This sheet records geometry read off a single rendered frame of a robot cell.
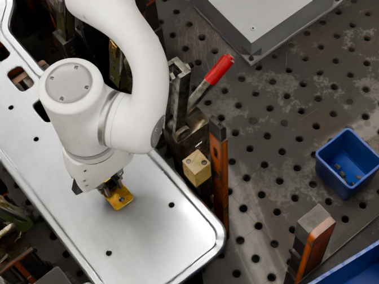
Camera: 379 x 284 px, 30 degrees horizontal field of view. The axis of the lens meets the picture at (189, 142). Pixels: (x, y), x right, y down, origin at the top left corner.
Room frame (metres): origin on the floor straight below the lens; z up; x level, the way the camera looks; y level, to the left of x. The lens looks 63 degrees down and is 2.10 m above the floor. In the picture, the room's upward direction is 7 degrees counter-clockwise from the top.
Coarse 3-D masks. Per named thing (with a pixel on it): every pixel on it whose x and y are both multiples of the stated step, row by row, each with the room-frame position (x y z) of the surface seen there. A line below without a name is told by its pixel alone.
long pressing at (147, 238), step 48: (0, 0) 0.92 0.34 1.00; (0, 96) 0.70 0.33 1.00; (0, 144) 0.60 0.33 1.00; (48, 144) 0.59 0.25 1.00; (48, 192) 0.49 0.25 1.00; (96, 192) 0.48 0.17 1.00; (144, 192) 0.47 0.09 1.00; (192, 192) 0.46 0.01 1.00; (96, 240) 0.40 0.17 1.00; (144, 240) 0.39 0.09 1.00; (192, 240) 0.38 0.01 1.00
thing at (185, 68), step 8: (168, 64) 0.58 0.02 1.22; (176, 64) 0.58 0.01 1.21; (184, 64) 0.58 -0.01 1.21; (192, 64) 0.58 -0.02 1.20; (176, 72) 0.57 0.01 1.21; (184, 72) 0.56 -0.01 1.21; (176, 80) 0.57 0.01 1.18; (184, 80) 0.56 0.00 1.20; (176, 88) 0.56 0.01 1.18; (184, 88) 0.56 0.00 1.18; (168, 96) 0.57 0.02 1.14; (176, 96) 0.55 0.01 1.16; (184, 96) 0.56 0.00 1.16; (168, 104) 0.57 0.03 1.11; (176, 104) 0.55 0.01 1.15; (184, 104) 0.55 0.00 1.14; (168, 112) 0.57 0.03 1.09; (176, 112) 0.55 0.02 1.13; (184, 112) 0.55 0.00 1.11; (176, 120) 0.54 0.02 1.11; (184, 120) 0.55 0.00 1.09; (176, 128) 0.54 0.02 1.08
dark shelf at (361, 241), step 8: (376, 216) 0.37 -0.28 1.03; (368, 224) 0.36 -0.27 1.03; (376, 224) 0.36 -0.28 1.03; (360, 232) 0.35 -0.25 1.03; (368, 232) 0.35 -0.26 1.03; (376, 232) 0.34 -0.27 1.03; (352, 240) 0.34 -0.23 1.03; (360, 240) 0.33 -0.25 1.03; (368, 240) 0.33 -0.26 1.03; (376, 240) 0.33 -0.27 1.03; (344, 248) 0.32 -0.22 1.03; (352, 248) 0.32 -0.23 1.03; (360, 248) 0.32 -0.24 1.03; (328, 256) 0.32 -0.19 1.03; (336, 256) 0.31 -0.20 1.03; (344, 256) 0.31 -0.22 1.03; (320, 264) 0.30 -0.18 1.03; (328, 264) 0.30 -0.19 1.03; (336, 264) 0.30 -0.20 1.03; (312, 272) 0.29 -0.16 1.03; (320, 272) 0.29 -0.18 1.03; (304, 280) 0.28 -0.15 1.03; (312, 280) 0.28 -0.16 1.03
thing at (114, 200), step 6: (108, 180) 0.49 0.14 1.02; (114, 186) 0.48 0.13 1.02; (114, 192) 0.47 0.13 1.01; (120, 192) 0.47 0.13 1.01; (126, 192) 0.47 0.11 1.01; (108, 198) 0.46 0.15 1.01; (114, 198) 0.46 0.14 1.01; (126, 198) 0.46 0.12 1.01; (132, 198) 0.46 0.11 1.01; (114, 204) 0.45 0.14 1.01; (120, 204) 0.45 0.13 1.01; (126, 204) 0.45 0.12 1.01
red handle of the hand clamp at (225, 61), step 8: (224, 56) 0.63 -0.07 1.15; (232, 56) 0.63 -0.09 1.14; (216, 64) 0.62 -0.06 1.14; (224, 64) 0.61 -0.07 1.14; (232, 64) 0.62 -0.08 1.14; (208, 72) 0.62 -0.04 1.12; (216, 72) 0.61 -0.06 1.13; (224, 72) 0.61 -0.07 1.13; (208, 80) 0.60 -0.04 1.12; (216, 80) 0.60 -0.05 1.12; (200, 88) 0.59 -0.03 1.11; (208, 88) 0.59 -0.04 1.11; (192, 96) 0.59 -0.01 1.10; (200, 96) 0.58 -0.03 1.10; (192, 104) 0.58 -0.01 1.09; (168, 120) 0.57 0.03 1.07
